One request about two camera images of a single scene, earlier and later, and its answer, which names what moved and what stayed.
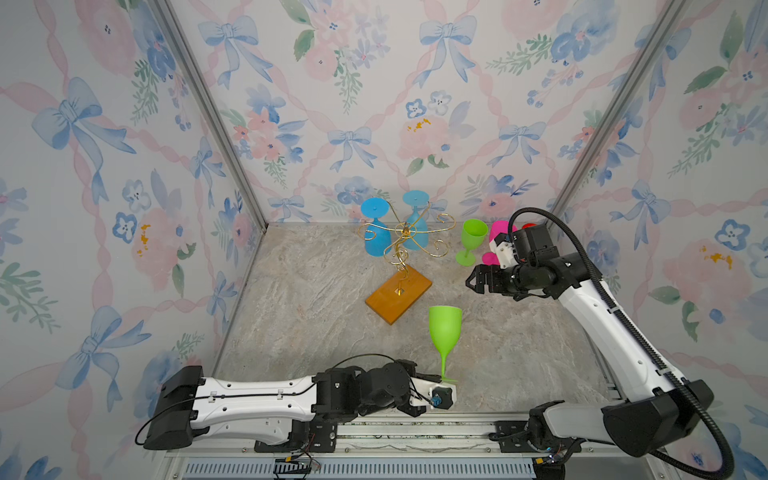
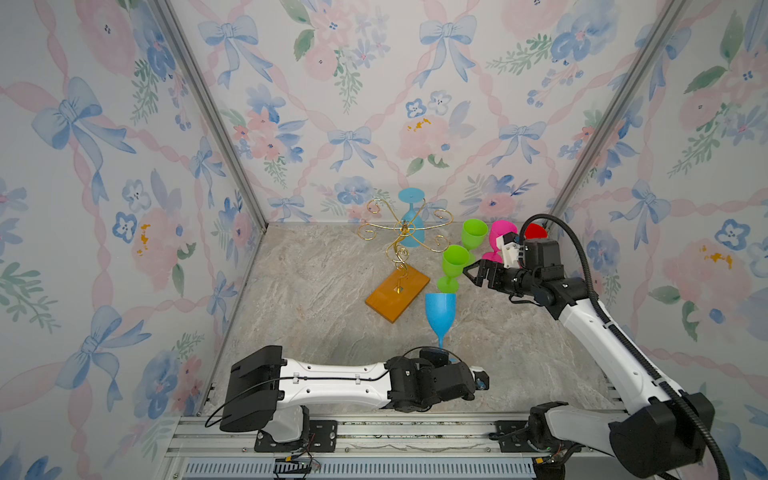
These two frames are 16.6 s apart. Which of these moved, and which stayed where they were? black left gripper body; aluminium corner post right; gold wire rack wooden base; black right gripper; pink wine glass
Moved: black left gripper body
Stayed: gold wire rack wooden base; aluminium corner post right; black right gripper; pink wine glass
